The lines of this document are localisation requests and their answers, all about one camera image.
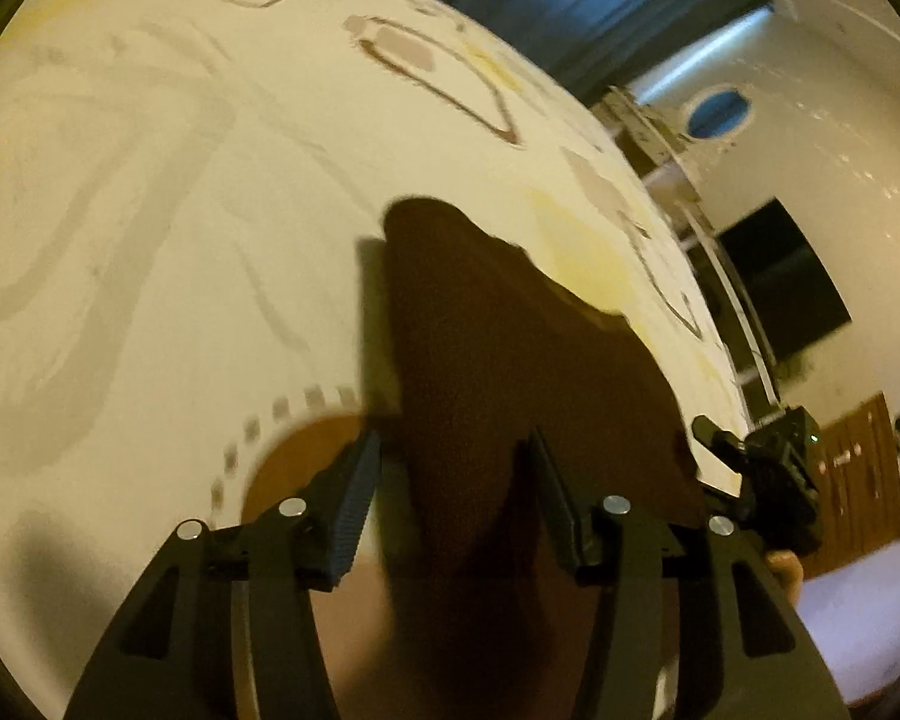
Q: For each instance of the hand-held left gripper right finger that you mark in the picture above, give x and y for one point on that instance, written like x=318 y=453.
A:
x=562 y=510

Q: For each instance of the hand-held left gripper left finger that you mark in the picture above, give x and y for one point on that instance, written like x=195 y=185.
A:
x=352 y=510

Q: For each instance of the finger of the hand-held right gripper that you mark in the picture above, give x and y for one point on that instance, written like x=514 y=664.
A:
x=720 y=442

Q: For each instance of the brown checkered garment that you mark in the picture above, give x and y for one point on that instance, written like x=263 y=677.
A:
x=495 y=360

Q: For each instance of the person's right hand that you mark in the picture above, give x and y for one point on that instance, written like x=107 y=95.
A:
x=786 y=574

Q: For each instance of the wooden cabinet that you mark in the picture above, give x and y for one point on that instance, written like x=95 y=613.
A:
x=862 y=480

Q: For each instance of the black television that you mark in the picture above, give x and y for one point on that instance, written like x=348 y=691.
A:
x=784 y=277

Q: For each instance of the patterned white bedsheet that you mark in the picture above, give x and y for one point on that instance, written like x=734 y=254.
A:
x=157 y=240

